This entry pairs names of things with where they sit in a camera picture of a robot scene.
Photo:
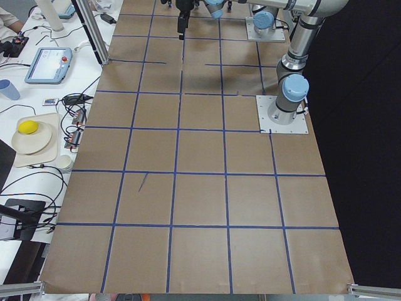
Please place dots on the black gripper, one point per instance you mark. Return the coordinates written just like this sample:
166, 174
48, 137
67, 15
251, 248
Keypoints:
182, 7

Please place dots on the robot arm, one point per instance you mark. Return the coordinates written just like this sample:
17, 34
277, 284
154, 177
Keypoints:
293, 86
265, 21

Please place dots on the black power adapter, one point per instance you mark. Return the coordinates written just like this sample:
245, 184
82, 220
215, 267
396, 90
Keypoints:
108, 19

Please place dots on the blue teach pendant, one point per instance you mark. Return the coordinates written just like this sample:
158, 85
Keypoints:
49, 66

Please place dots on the white paper cup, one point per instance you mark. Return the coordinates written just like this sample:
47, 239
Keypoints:
64, 163

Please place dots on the beige tray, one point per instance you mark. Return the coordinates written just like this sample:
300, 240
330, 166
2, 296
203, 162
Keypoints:
51, 151

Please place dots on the yellow lemon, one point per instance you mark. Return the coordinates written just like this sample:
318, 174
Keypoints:
28, 127

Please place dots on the blue plastic cup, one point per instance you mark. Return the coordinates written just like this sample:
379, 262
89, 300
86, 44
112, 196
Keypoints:
9, 90

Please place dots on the beige plate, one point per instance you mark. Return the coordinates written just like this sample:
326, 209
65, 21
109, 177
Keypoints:
32, 143

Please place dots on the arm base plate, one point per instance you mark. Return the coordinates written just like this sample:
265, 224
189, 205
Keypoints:
272, 35
274, 121

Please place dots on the aluminium frame post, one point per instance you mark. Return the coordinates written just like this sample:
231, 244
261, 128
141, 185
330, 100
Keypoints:
92, 31

